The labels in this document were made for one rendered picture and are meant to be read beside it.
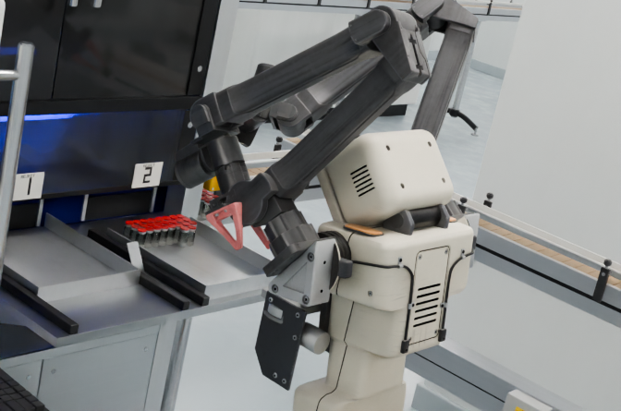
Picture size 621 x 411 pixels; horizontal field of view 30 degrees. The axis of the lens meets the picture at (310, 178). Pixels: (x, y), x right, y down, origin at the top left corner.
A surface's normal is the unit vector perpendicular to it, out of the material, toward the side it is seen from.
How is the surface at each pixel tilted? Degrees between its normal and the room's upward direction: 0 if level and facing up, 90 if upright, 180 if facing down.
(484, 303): 90
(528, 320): 90
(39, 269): 0
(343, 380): 90
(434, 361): 90
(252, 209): 81
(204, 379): 0
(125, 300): 0
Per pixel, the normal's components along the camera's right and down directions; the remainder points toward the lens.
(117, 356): 0.72, 0.34
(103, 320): 0.21, -0.94
